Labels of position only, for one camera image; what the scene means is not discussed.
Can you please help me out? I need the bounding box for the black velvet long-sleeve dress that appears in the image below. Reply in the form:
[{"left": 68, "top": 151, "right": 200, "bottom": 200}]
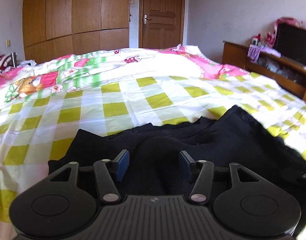
[{"left": 48, "top": 106, "right": 306, "bottom": 235}]

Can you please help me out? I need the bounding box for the checkered floral bed quilt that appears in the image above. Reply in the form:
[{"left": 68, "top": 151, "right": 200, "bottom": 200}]
[{"left": 0, "top": 46, "right": 306, "bottom": 239}]

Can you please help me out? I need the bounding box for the purple lace cloth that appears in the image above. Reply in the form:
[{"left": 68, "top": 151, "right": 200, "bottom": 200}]
[{"left": 247, "top": 44, "right": 265, "bottom": 63}]

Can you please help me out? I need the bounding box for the wooden side cabinet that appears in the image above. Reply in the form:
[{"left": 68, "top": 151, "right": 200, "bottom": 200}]
[{"left": 222, "top": 41, "right": 306, "bottom": 102}]

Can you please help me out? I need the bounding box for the small santa toy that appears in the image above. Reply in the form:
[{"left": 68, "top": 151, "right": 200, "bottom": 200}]
[{"left": 251, "top": 34, "right": 261, "bottom": 46}]

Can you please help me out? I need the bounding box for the red white striped pillow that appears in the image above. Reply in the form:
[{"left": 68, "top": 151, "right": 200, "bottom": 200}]
[{"left": 0, "top": 53, "right": 14, "bottom": 70}]

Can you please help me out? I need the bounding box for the pink cloth on television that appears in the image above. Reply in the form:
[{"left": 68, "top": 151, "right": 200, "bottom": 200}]
[{"left": 264, "top": 17, "right": 306, "bottom": 48}]

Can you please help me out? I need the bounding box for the black television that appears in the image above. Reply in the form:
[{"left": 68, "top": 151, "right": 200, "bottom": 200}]
[{"left": 273, "top": 23, "right": 306, "bottom": 66}]

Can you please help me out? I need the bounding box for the wooden wardrobe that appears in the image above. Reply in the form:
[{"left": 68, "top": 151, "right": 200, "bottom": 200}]
[{"left": 22, "top": 0, "right": 130, "bottom": 63}]

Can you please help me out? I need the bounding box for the brown wooden door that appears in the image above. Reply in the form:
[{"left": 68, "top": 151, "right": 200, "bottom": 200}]
[{"left": 138, "top": 0, "right": 185, "bottom": 49}]

